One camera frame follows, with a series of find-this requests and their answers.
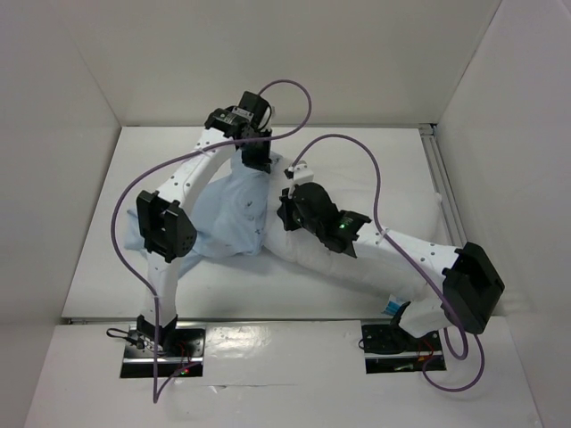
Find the light blue pillowcase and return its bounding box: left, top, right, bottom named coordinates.
left=124, top=153, right=286, bottom=274

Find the white pillow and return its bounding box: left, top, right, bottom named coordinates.
left=264, top=176, right=442, bottom=301

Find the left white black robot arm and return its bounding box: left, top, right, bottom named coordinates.
left=136, top=92, right=272, bottom=356

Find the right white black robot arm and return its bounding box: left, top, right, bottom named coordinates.
left=277, top=182, right=505, bottom=350

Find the blue white pillow label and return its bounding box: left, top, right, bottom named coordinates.
left=383, top=300, right=404, bottom=317

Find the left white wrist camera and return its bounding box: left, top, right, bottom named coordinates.
left=261, top=105, right=276, bottom=131

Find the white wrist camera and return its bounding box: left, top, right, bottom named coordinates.
left=261, top=105, right=276, bottom=131
left=284, top=160, right=314, bottom=198

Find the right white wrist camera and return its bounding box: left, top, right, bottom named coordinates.
left=284, top=160, right=314, bottom=198

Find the aluminium extrusion rail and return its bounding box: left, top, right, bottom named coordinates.
left=418, top=123, right=491, bottom=317

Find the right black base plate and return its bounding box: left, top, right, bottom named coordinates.
left=358, top=323, right=446, bottom=375

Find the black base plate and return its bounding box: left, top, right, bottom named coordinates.
left=358, top=323, right=446, bottom=375
left=119, top=323, right=206, bottom=379

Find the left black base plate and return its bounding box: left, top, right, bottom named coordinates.
left=119, top=323, right=206, bottom=379

